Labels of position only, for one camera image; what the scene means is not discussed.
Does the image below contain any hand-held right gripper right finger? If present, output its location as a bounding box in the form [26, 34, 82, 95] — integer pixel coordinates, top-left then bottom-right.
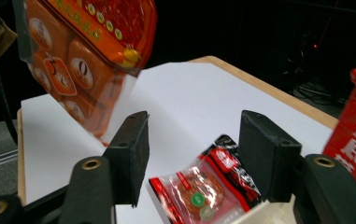
[238, 109, 304, 203]

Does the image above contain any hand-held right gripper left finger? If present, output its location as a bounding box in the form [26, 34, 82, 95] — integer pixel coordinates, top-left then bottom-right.
[102, 110, 151, 208]

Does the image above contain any small black red seasoning packet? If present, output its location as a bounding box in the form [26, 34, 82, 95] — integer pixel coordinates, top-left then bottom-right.
[148, 133, 263, 224]

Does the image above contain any large orange seasoning packet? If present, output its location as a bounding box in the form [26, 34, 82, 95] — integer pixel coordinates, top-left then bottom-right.
[11, 0, 159, 147]

